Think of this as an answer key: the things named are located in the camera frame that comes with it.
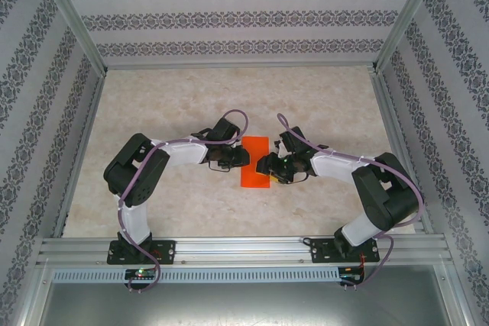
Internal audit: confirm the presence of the slotted grey cable duct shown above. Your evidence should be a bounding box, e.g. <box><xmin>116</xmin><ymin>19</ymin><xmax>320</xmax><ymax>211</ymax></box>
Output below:
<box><xmin>51</xmin><ymin>266</ymin><xmax>342</xmax><ymax>284</ymax></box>

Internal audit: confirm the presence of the aluminium table edge rail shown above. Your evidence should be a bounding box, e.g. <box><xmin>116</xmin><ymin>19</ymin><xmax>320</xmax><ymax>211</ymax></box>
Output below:
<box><xmin>51</xmin><ymin>73</ymin><xmax>106</xmax><ymax>239</ymax></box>
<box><xmin>370</xmin><ymin>69</ymin><xmax>435</xmax><ymax>235</ymax></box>

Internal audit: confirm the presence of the circuit board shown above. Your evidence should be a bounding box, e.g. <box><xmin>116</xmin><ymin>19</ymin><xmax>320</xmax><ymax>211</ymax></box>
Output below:
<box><xmin>338</xmin><ymin>264</ymin><xmax>366</xmax><ymax>284</ymax></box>
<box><xmin>125</xmin><ymin>267</ymin><xmax>158</xmax><ymax>281</ymax></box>

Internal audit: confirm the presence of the left circuit board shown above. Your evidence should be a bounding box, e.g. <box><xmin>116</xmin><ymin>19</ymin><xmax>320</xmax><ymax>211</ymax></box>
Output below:
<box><xmin>125</xmin><ymin>267</ymin><xmax>158</xmax><ymax>281</ymax></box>

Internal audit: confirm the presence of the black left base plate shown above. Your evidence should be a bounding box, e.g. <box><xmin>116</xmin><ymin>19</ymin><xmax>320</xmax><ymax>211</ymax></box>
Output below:
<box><xmin>108</xmin><ymin>240</ymin><xmax>177</xmax><ymax>266</ymax></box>

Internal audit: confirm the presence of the aluminium frame beam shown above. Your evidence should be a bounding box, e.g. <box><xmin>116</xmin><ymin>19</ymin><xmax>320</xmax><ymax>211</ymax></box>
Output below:
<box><xmin>103</xmin><ymin>61</ymin><xmax>377</xmax><ymax>71</ymax></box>

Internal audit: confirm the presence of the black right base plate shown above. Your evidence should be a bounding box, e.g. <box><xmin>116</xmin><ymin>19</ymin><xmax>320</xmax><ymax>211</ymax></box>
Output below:
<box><xmin>309</xmin><ymin>237</ymin><xmax>380</xmax><ymax>265</ymax></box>

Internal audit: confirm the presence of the aluminium frame post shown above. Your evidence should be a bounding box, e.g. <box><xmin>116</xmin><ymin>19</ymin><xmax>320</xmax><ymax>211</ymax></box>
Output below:
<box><xmin>32</xmin><ymin>0</ymin><xmax>107</xmax><ymax>75</ymax></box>
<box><xmin>442</xmin><ymin>264</ymin><xmax>478</xmax><ymax>326</ymax></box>
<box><xmin>374</xmin><ymin>0</ymin><xmax>447</xmax><ymax>73</ymax></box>
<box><xmin>17</xmin><ymin>260</ymin><xmax>53</xmax><ymax>326</ymax></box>

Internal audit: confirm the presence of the aluminium mounting rail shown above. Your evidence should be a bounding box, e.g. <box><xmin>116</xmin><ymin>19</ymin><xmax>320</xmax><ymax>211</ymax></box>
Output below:
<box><xmin>36</xmin><ymin>236</ymin><xmax>449</xmax><ymax>266</ymax></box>

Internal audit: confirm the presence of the right circuit board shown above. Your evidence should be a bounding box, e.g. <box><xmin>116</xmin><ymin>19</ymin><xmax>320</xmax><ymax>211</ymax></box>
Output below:
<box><xmin>338</xmin><ymin>264</ymin><xmax>366</xmax><ymax>284</ymax></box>

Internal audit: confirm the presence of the grey metal tray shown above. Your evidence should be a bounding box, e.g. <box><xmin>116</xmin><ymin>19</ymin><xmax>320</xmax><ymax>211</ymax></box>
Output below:
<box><xmin>37</xmin><ymin>282</ymin><xmax>459</xmax><ymax>326</ymax></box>

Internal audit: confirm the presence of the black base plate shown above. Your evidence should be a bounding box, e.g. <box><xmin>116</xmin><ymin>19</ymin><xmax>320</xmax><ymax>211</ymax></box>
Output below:
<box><xmin>309</xmin><ymin>237</ymin><xmax>380</xmax><ymax>265</ymax></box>
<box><xmin>108</xmin><ymin>240</ymin><xmax>177</xmax><ymax>266</ymax></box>

